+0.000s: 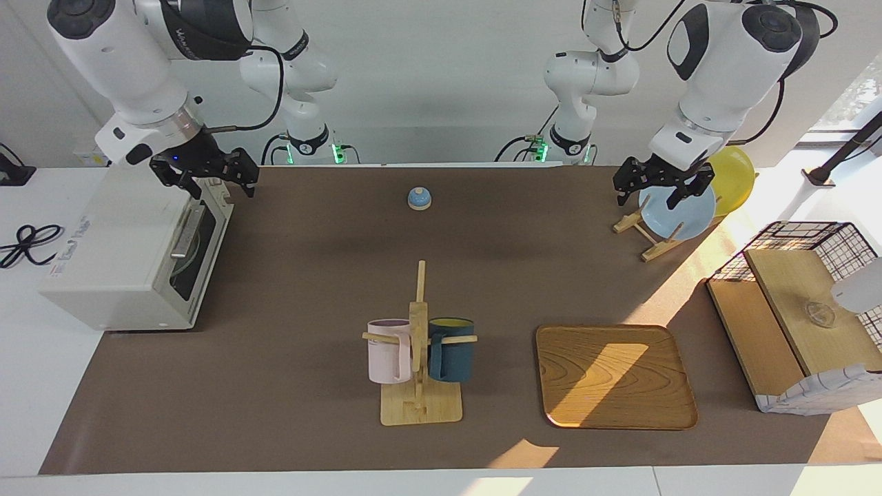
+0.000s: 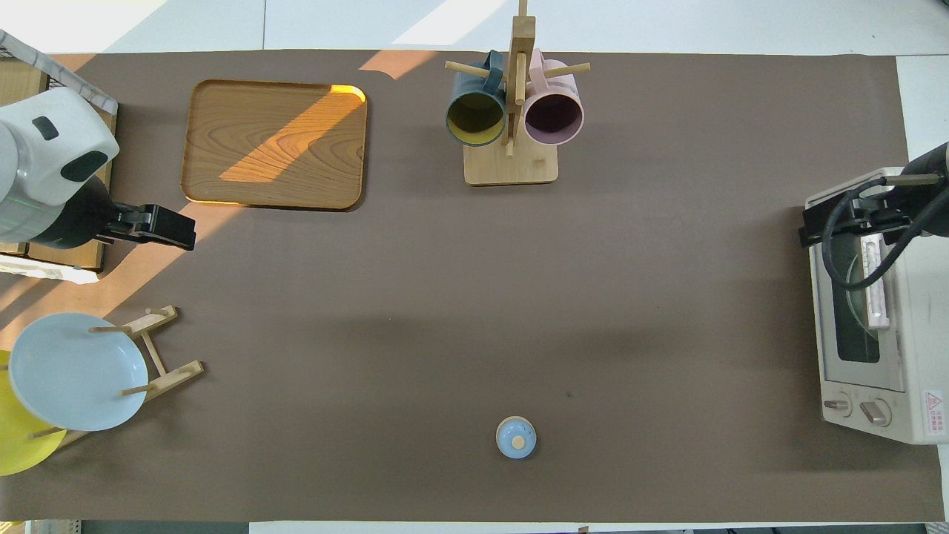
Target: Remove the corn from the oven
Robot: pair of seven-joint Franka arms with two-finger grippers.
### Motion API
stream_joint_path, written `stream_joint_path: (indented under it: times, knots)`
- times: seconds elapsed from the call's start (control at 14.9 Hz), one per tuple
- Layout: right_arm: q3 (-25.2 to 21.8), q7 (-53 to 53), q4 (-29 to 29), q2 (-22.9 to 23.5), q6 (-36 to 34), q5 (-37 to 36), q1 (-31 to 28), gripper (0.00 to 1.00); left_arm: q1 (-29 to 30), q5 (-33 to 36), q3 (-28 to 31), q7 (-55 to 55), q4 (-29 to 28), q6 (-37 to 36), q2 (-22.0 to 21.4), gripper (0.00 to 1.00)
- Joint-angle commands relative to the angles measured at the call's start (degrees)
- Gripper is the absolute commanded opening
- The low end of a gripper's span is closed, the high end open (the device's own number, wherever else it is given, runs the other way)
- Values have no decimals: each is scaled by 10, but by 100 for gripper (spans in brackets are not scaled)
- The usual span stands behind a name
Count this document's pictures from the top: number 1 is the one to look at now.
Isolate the light blue plate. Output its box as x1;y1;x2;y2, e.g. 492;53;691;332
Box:
638;178;717;241

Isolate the wooden serving tray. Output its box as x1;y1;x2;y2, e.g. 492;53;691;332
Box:
535;324;699;431

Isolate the black clamp mount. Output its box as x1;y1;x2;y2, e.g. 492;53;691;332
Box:
0;143;37;187

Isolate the black coiled cable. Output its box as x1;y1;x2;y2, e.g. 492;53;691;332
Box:
0;224;64;269

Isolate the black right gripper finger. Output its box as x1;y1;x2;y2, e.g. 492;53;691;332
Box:
231;147;260;199
153;165;205;202

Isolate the wooden lid board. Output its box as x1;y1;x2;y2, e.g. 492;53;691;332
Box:
706;279;808;400
744;248;882;376

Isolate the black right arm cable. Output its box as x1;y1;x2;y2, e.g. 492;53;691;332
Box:
200;45;287;133

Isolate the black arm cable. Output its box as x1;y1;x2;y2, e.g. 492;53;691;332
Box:
617;0;838;145
200;45;287;133

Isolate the wooden mug tree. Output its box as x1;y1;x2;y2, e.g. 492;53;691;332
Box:
362;260;478;426

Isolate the black left base cable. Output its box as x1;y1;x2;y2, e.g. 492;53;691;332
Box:
495;103;560;163

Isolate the black right base cable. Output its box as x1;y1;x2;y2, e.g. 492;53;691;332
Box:
260;131;290;166

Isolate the brown table mat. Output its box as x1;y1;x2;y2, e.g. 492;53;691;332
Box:
39;165;882;476

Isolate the yellow plate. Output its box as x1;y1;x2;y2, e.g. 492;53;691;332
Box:
706;145;757;218

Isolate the white power strip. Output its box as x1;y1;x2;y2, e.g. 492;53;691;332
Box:
72;145;114;167

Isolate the pink mug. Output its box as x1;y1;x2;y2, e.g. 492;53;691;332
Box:
367;318;414;385

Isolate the oven glass door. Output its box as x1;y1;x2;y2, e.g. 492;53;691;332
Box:
155;180;235;330

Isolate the white cylindrical object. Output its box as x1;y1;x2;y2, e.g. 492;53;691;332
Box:
830;256;882;314

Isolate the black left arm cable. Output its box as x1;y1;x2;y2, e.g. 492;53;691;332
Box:
617;0;838;145

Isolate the white checked cloth liner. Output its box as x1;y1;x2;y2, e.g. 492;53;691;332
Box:
755;364;882;415

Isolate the black base cable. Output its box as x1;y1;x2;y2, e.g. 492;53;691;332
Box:
495;103;560;163
260;131;290;166

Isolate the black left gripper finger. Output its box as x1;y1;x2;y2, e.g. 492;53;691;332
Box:
613;158;642;206
666;172;714;209

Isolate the clear glass knob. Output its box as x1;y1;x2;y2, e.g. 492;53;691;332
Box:
803;300;838;329

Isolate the white toaster oven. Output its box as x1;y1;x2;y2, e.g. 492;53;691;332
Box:
39;165;235;333

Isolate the dark blue mug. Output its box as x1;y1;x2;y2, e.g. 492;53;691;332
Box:
427;317;476;384

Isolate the black wire basket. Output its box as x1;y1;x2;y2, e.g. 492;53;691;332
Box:
708;220;882;328

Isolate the wooden plate rack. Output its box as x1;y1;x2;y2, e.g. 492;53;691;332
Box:
613;195;728;262

